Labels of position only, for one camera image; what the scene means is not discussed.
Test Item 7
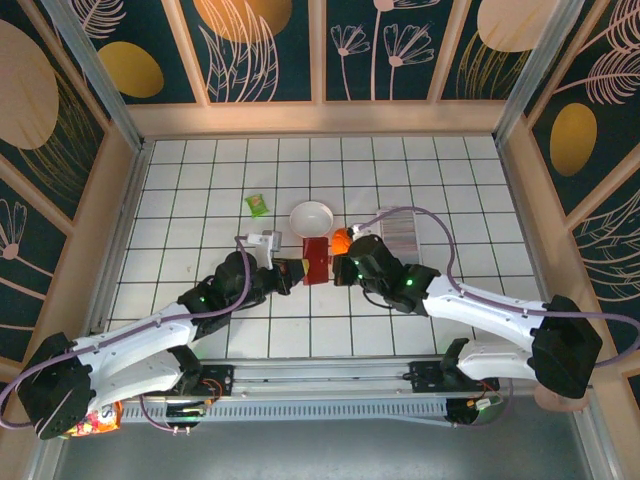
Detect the white bowl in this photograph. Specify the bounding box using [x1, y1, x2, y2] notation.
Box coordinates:
[289, 200, 335, 240]

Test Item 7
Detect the green snack packet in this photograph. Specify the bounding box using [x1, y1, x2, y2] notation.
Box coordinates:
[244, 193, 270, 218]

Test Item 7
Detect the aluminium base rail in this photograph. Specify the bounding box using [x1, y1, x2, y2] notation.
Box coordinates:
[199, 357, 539, 401]

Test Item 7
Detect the black electronics box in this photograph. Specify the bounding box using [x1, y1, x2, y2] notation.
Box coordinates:
[164, 399, 214, 436]
[446, 394, 507, 430]

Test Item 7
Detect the colourful snack bag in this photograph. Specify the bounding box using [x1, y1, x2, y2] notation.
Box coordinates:
[64, 399, 124, 440]

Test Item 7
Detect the short purple cable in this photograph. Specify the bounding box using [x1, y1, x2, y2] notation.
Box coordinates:
[138, 394, 176, 432]
[453, 379, 515, 431]

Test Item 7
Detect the slotted grey cable duct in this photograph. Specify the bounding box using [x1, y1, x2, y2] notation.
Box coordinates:
[119, 397, 450, 427]

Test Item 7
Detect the red card holder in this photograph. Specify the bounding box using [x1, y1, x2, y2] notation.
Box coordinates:
[301, 236, 332, 286]

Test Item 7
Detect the clear plastic card tray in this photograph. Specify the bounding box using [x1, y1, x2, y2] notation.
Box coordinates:
[377, 207, 422, 264]

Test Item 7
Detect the aluminium frame post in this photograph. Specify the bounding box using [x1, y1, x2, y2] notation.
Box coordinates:
[492, 0, 587, 146]
[41, 0, 147, 151]

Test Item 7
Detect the orange toy fruit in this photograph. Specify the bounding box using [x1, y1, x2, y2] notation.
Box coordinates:
[330, 227, 354, 255]

